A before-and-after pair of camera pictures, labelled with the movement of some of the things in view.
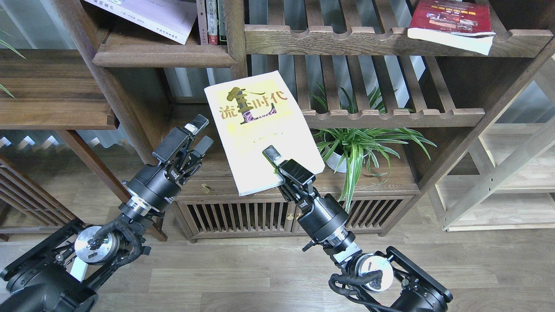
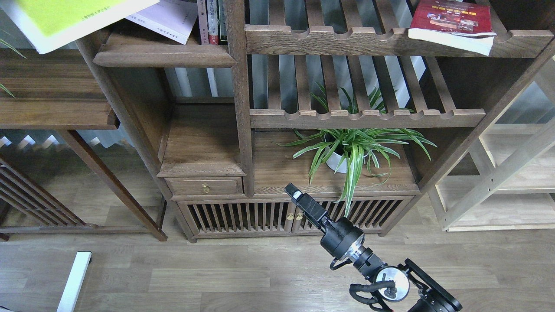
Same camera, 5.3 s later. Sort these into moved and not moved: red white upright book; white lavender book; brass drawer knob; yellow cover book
Moved: yellow cover book
Not moved: red white upright book; brass drawer knob; white lavender book
